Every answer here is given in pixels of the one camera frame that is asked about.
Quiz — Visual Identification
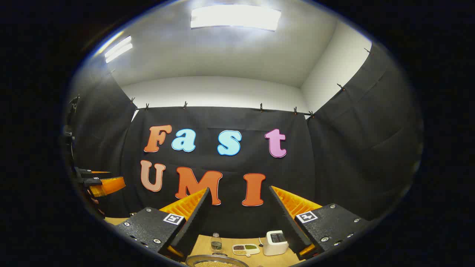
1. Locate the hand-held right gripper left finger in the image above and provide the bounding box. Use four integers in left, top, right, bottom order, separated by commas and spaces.
115, 187, 211, 262

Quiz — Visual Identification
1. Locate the rectangular ceiling light panel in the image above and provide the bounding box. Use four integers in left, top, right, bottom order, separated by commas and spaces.
190, 4, 282, 31
104, 36, 133, 63

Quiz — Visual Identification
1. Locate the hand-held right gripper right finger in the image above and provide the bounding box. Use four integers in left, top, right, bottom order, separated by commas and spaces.
269, 185, 371, 261

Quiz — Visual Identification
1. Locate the white divided dish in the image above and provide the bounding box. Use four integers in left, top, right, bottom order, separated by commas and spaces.
232, 244, 260, 257

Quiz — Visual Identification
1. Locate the black backdrop cloth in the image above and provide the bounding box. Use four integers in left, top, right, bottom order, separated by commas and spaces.
65, 41, 423, 240

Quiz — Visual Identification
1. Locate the white toaster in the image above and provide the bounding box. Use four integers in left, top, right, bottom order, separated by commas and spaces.
263, 230, 289, 256

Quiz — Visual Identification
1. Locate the stainless steel pot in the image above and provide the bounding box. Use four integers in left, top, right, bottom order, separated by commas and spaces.
185, 253, 250, 267

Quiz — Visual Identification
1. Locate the row of black cloth clips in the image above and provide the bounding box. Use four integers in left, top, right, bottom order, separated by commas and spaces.
109, 47, 373, 119

